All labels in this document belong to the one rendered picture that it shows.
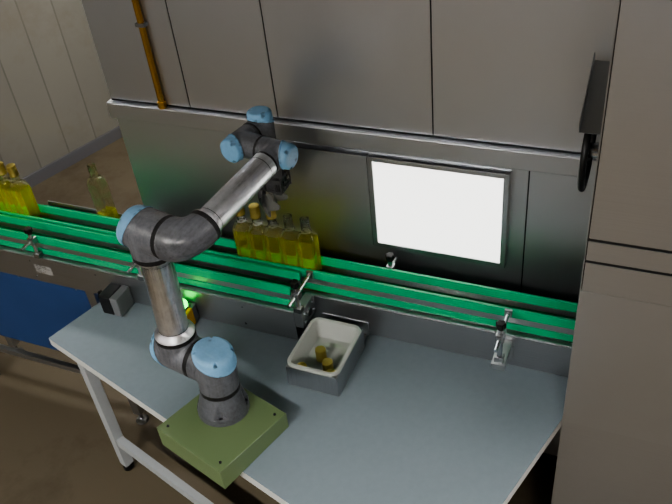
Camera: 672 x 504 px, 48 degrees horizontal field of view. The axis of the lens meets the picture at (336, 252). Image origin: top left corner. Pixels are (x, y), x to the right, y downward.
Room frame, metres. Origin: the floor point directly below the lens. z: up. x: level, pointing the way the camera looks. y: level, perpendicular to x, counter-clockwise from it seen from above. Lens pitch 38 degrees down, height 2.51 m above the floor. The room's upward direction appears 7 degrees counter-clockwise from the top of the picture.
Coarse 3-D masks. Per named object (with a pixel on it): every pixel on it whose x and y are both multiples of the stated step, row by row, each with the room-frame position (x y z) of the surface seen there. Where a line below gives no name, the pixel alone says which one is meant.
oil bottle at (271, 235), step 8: (280, 224) 2.01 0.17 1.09; (264, 232) 1.99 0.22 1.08; (272, 232) 1.98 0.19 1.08; (280, 232) 1.99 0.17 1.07; (264, 240) 1.99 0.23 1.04; (272, 240) 1.98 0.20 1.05; (272, 248) 1.98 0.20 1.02; (280, 248) 1.97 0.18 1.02; (272, 256) 1.98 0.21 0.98; (280, 256) 1.97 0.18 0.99
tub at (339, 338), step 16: (320, 320) 1.81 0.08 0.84; (304, 336) 1.74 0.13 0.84; (320, 336) 1.80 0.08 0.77; (336, 336) 1.78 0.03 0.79; (352, 336) 1.76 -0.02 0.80; (304, 352) 1.72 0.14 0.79; (336, 352) 1.72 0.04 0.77; (304, 368) 1.60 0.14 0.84; (320, 368) 1.66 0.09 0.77; (336, 368) 1.66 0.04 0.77
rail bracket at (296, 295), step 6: (306, 276) 1.89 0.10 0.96; (312, 276) 1.90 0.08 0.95; (294, 282) 1.81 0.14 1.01; (306, 282) 1.87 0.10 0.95; (294, 288) 1.80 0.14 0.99; (300, 288) 1.83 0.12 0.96; (294, 294) 1.80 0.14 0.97; (300, 294) 1.81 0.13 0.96; (294, 300) 1.79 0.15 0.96; (288, 306) 1.76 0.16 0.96; (300, 306) 1.81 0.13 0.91; (294, 312) 1.81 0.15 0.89; (300, 312) 1.80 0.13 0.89
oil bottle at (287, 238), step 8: (288, 232) 1.96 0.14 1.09; (296, 232) 1.97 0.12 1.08; (280, 240) 1.96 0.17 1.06; (288, 240) 1.95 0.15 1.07; (288, 248) 1.95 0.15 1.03; (296, 248) 1.95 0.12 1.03; (288, 256) 1.95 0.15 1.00; (296, 256) 1.94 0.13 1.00; (288, 264) 1.96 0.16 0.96; (296, 264) 1.94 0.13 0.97
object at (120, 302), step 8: (112, 288) 2.11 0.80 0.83; (120, 288) 2.10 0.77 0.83; (128, 288) 2.10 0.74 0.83; (104, 296) 2.07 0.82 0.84; (112, 296) 2.06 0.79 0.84; (120, 296) 2.06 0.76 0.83; (128, 296) 2.09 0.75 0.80; (104, 304) 2.06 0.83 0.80; (112, 304) 2.05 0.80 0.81; (120, 304) 2.05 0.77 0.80; (128, 304) 2.08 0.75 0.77; (104, 312) 2.07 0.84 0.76; (112, 312) 2.05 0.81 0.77; (120, 312) 2.04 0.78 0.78
